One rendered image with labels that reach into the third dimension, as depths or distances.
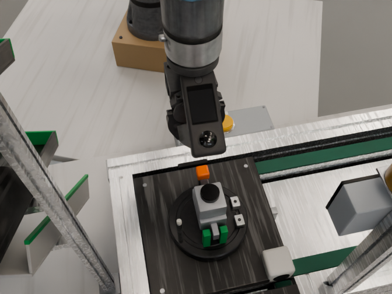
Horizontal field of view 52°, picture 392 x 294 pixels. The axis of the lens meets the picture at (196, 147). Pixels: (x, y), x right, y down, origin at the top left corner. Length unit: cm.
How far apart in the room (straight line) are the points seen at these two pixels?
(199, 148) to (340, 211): 19
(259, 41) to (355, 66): 136
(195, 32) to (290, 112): 59
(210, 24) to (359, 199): 26
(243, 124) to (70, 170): 40
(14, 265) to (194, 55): 33
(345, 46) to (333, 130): 172
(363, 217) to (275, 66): 70
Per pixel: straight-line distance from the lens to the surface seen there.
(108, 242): 86
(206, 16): 47
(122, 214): 76
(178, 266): 71
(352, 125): 93
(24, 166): 42
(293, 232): 81
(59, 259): 87
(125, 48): 108
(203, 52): 50
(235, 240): 71
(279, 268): 70
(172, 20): 48
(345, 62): 250
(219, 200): 63
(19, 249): 58
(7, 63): 45
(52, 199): 47
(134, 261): 73
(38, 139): 59
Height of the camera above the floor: 165
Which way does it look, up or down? 56 degrees down
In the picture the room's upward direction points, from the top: straight up
